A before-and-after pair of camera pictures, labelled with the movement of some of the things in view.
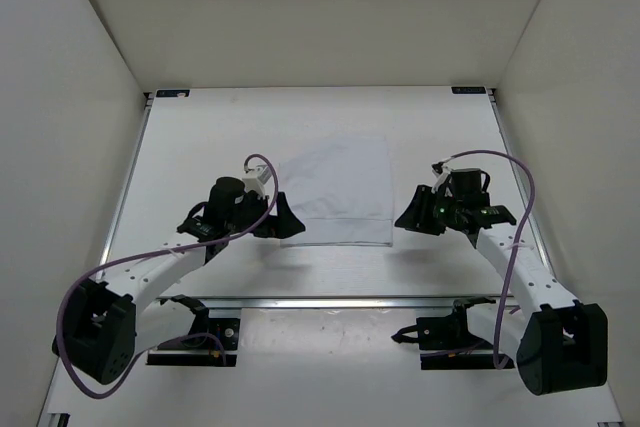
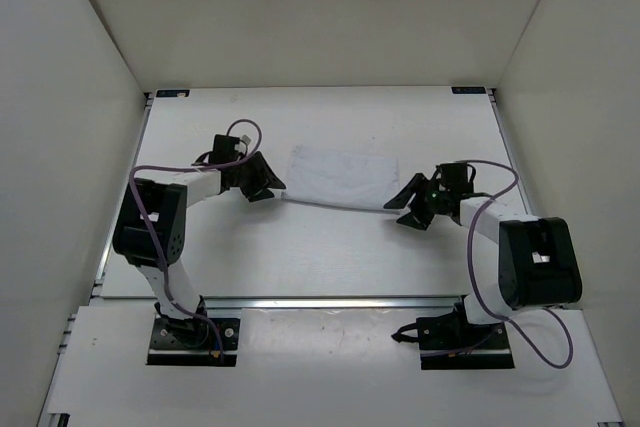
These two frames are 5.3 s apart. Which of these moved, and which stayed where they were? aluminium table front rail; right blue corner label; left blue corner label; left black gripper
Moved: left black gripper
Stayed: left blue corner label; right blue corner label; aluminium table front rail
